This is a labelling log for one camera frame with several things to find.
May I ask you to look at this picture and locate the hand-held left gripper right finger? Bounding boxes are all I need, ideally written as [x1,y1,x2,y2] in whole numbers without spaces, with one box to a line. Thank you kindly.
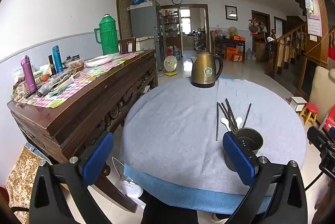
[222,132,308,224]

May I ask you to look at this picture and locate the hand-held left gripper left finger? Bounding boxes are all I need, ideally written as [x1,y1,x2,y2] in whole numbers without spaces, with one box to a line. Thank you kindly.
[29,131,115,224]

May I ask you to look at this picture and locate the dark metal utensil cup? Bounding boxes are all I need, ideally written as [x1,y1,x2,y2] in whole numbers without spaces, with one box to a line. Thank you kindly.
[225,128,264,172]

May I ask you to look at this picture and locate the white plastic appliance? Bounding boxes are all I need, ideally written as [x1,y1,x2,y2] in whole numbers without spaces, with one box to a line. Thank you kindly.
[112,157,147,212]

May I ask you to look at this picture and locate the red round stool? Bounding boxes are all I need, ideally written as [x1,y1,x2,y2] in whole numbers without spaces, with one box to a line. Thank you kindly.
[299,102,319,126]

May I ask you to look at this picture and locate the carved dark wooden sideboard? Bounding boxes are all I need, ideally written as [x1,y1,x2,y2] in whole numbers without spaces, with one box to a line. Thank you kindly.
[7,49,159,213]

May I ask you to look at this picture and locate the white box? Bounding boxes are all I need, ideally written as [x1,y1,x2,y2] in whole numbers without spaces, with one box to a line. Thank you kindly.
[289,96,307,113]

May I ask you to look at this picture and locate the blue tablecloth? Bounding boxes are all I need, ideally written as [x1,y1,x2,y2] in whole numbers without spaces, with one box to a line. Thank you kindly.
[123,163,273,215]

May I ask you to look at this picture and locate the round table, grey cloth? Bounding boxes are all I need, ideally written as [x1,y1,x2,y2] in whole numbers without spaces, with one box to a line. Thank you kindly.
[120,77,307,196]

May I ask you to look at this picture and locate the pink checkered cloth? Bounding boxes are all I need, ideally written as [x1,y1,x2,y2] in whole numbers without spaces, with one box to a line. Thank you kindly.
[13,50,145,109]

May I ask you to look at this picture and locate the person's dark trousers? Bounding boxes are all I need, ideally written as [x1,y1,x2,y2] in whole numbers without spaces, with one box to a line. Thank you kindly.
[141,191,200,224]

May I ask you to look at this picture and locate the bronze electric kettle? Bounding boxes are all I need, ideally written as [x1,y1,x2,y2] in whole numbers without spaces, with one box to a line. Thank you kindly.
[190,49,224,88]

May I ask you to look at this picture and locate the white plate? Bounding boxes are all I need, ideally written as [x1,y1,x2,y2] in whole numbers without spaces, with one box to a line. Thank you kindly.
[84,54,115,68]

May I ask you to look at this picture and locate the clear food container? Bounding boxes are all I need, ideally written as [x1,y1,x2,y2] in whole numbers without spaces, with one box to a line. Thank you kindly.
[63,55,84,71]

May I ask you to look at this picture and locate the black bottle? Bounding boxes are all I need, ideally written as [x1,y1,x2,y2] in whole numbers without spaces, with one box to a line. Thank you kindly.
[48,55,57,76]

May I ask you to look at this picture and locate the teal drink bottle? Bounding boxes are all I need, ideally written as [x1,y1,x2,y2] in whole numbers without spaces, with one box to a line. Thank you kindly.
[52,45,64,73]

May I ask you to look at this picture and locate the purple drink bottle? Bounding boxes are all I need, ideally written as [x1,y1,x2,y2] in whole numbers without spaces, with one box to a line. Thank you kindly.
[21,56,38,93]

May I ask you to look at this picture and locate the wooden stair railing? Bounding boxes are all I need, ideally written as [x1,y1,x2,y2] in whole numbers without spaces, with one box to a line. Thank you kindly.
[265,22,308,78]

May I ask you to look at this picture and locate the yellow floor fan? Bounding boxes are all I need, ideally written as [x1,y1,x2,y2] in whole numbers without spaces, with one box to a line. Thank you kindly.
[163,55,178,77]

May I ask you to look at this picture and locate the wooden chair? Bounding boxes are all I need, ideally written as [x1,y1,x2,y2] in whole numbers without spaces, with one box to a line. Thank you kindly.
[118,38,137,54]

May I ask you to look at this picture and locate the dark wooden side table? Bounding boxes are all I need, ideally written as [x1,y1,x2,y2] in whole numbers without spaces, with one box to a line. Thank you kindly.
[213,36,247,64]

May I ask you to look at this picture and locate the green thermos jug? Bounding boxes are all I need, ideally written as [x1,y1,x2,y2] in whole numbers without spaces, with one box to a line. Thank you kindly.
[94,14,120,56]

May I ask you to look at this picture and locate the white chest freezer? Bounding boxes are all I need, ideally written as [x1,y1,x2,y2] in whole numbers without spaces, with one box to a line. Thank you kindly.
[135,36,158,53]

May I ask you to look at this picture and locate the grey refrigerator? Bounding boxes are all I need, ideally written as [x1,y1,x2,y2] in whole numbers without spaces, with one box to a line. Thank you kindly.
[129,0,162,73]

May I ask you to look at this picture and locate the brown door curtain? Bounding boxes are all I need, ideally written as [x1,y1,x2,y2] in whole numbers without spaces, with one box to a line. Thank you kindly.
[116,0,141,40]

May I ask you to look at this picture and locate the black cable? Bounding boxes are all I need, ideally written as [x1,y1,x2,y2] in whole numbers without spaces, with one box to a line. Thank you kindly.
[304,168,324,191]

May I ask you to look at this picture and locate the wall calendar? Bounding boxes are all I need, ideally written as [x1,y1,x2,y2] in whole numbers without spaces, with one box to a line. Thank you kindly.
[304,0,322,37]

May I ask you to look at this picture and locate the framed wall picture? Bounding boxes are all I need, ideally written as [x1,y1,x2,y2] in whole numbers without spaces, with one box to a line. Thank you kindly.
[225,5,238,21]

